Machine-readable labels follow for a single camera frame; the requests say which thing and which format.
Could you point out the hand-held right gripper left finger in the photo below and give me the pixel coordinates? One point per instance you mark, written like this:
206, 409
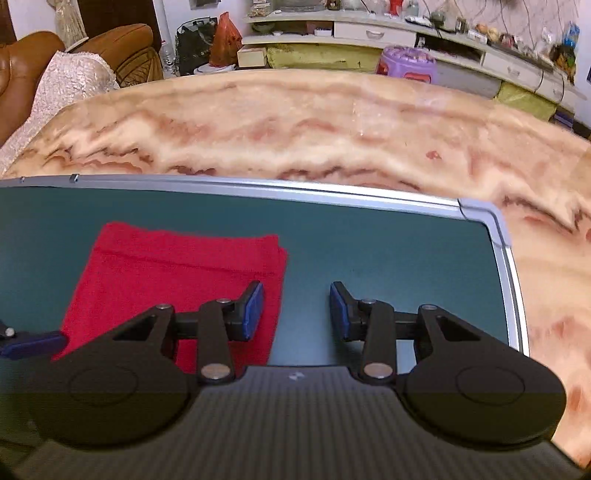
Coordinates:
253, 314

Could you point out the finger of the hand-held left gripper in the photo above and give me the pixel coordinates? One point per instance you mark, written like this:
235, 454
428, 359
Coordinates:
32, 345

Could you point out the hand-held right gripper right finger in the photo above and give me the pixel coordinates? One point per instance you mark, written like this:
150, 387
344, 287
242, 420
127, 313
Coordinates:
338, 314

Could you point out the red long-sleeve shirt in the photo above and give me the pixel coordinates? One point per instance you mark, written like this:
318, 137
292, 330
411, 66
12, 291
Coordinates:
161, 267

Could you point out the beige box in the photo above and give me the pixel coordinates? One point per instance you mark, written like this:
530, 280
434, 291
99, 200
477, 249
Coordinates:
251, 57

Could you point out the yellow green fabric bundle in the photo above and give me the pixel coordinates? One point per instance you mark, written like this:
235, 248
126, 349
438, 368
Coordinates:
323, 57
526, 101

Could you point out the purple plastic stool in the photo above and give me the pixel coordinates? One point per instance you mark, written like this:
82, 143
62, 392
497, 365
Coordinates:
406, 62

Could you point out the white lace sofa cover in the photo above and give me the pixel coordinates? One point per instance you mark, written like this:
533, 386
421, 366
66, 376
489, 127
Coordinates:
69, 83

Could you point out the clear plastic bottle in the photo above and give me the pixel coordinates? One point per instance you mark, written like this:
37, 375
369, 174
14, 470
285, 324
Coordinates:
168, 60

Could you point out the orange plastic bag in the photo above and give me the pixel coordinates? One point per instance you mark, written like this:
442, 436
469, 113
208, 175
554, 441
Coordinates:
225, 41

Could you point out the black bag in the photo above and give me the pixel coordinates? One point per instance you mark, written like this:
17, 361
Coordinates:
194, 46

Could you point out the white television cabinet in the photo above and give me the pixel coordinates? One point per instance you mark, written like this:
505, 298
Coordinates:
360, 30

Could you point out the brown leather sofa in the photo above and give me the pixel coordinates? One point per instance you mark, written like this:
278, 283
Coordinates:
23, 60

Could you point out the red cup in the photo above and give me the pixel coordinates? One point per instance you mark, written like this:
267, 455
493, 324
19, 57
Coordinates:
395, 7

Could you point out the dark wooden door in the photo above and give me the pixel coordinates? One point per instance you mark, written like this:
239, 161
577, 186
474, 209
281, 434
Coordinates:
120, 14

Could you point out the beige curtain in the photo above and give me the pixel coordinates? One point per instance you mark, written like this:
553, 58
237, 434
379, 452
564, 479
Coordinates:
69, 18

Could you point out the green board with silver frame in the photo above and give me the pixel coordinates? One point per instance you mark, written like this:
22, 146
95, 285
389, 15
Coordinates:
392, 249

